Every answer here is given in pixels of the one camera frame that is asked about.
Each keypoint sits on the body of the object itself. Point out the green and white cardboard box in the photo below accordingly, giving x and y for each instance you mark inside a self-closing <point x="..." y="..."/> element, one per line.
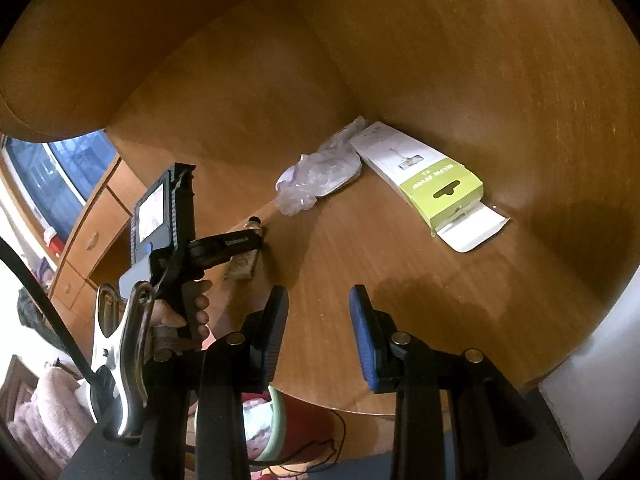
<point x="430" y="185"/>

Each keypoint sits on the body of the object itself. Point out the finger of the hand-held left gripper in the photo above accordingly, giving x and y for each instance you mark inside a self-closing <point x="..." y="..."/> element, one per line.
<point x="225" y="247"/>

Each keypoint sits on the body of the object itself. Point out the small glass bottle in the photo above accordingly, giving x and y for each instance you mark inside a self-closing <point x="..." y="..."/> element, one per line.
<point x="245" y="265"/>

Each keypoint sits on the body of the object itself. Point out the crumpled plastic bag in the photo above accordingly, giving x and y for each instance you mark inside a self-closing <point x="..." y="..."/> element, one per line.
<point x="320" y="175"/>

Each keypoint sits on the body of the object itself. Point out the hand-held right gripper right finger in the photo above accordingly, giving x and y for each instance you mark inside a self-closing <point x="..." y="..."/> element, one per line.
<point x="362" y="340"/>

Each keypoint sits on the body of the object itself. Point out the metal spring clamp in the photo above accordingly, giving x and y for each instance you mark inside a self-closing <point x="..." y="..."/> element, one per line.
<point x="125" y="370"/>

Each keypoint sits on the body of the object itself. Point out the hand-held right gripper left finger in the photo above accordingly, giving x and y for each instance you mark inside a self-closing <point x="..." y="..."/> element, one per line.
<point x="277" y="330"/>

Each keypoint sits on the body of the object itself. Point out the small red container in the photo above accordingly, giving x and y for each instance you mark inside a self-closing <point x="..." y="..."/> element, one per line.
<point x="55" y="242"/>

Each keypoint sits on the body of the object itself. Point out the pink fuzzy cloth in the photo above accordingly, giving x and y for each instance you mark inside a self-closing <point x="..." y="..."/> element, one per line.
<point x="45" y="410"/>

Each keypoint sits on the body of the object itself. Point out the window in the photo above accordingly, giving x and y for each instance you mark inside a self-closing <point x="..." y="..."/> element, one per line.
<point x="55" y="175"/>

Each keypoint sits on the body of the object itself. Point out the wooden drawer cabinet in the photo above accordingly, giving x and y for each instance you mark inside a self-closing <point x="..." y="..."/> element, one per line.
<point x="90" y="245"/>

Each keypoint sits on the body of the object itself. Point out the person's left hand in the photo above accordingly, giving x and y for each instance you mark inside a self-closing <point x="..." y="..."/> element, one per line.
<point x="167" y="312"/>

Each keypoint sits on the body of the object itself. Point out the wooden corner shelf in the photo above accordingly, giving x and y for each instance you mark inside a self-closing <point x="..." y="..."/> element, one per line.
<point x="450" y="60"/>

